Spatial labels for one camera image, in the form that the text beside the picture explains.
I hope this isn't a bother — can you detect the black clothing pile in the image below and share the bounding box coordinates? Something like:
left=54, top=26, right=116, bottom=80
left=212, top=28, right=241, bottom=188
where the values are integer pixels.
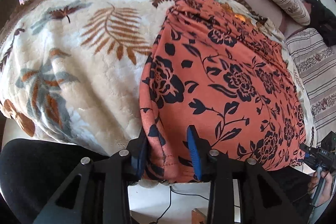
left=304, top=0, right=335, bottom=47

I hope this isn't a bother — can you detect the cream leaf pattern blanket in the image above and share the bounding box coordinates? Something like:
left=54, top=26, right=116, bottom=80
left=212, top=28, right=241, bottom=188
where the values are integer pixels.
left=1, top=0, right=316, bottom=155

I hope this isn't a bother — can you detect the striped floral flat pillow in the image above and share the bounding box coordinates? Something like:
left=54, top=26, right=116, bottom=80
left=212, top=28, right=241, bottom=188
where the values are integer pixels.
left=286, top=28, right=336, bottom=143

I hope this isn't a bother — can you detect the black cable on floor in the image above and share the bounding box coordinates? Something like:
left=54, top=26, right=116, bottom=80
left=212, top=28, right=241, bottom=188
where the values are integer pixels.
left=148, top=185, right=242, bottom=224

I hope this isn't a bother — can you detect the orange black floral garment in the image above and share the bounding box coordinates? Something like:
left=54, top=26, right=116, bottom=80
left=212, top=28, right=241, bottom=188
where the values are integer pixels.
left=139, top=0, right=306, bottom=182

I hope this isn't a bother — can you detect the person black trousers leg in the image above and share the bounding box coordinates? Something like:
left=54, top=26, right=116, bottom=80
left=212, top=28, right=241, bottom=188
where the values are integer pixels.
left=1, top=139, right=108, bottom=223

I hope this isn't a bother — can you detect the person right hand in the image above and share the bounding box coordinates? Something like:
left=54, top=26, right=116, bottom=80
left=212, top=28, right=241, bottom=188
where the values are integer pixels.
left=308, top=171, right=333, bottom=206

